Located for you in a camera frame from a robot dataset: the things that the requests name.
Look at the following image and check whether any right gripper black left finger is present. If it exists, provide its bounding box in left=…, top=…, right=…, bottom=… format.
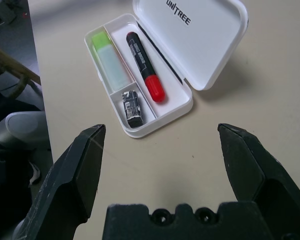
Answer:
left=13, top=123, right=107, bottom=240

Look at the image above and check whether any white Unitree pencil case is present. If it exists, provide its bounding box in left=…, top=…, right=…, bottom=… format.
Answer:
left=83, top=0, right=249, bottom=139

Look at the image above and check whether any grey robot right leg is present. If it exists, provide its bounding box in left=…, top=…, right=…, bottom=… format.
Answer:
left=0, top=111, right=51, bottom=151

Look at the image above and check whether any wooden chair frame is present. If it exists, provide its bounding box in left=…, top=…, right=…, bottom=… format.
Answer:
left=0, top=42, right=42, bottom=100

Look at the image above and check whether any green translucent highlighter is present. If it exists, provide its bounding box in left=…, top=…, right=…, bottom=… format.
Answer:
left=91, top=32, right=131, bottom=91

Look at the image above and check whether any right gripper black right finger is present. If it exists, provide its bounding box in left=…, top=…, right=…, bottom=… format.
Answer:
left=217, top=122, right=300, bottom=240

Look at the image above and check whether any black and white shoe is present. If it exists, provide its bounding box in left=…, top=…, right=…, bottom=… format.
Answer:
left=28, top=161, right=43, bottom=186

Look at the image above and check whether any black marker with red cap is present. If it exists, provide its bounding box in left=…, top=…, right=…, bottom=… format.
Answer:
left=125, top=31, right=169, bottom=103

